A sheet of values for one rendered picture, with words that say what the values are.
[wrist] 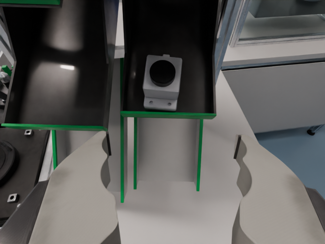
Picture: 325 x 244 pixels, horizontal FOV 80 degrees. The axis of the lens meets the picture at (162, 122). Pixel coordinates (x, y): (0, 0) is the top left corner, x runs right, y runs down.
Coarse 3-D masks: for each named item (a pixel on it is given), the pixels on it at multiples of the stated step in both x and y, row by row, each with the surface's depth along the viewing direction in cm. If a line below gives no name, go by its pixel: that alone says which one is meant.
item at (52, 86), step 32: (64, 0) 31; (96, 0) 31; (32, 32) 30; (64, 32) 30; (96, 32) 30; (32, 64) 29; (64, 64) 29; (96, 64) 29; (32, 96) 28; (64, 96) 28; (96, 96) 28; (32, 128) 26; (64, 128) 25; (96, 128) 25
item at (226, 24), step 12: (228, 0) 27; (240, 0) 28; (0, 12) 26; (228, 12) 29; (0, 24) 25; (228, 24) 30; (0, 36) 27; (228, 36) 32; (0, 48) 28; (216, 48) 33; (12, 60) 29; (216, 60) 35; (216, 72) 37; (204, 120) 49
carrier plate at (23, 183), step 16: (0, 128) 53; (16, 144) 50; (32, 144) 50; (32, 160) 48; (16, 176) 45; (32, 176) 45; (0, 192) 43; (16, 192) 43; (0, 208) 41; (16, 208) 41
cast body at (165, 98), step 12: (156, 60) 24; (168, 60) 24; (180, 60) 24; (156, 72) 22; (168, 72) 22; (180, 72) 23; (144, 84) 23; (156, 84) 23; (168, 84) 23; (156, 96) 25; (168, 96) 24; (156, 108) 26; (168, 108) 26
